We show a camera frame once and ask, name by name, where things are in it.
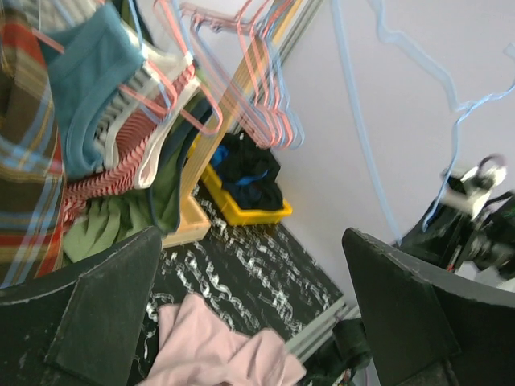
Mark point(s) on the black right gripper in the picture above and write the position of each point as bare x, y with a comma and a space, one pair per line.
425, 325

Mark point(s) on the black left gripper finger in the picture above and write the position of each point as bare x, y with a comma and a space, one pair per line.
80, 325

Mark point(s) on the pink garment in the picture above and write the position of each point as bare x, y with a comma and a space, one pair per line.
196, 347

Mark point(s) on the blue wire hanger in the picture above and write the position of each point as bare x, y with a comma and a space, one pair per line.
430, 85

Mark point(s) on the black garment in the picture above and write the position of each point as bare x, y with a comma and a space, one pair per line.
242, 140

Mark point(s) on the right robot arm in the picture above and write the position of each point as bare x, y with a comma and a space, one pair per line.
350, 349

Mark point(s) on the teal hanging tank top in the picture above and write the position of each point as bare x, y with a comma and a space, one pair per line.
86, 64

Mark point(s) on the green hanging garment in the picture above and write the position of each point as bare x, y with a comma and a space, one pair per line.
112, 219

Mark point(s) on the plaid hanging shirt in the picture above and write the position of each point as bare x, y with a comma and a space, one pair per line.
32, 169

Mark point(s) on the red striped hanging garment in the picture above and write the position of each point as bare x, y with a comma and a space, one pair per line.
132, 148

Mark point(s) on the wooden clothes rack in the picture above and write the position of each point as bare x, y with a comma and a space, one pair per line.
194, 223

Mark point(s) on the yellow plastic bin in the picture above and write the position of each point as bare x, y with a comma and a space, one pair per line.
228, 207

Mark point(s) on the dark clothes pile in bin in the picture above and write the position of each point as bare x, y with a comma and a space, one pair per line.
262, 195

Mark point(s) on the empty hangers bunch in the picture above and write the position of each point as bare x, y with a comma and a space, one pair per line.
260, 100

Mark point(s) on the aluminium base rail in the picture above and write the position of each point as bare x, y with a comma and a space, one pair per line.
315, 334

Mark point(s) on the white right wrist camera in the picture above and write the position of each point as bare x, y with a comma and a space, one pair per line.
467, 189

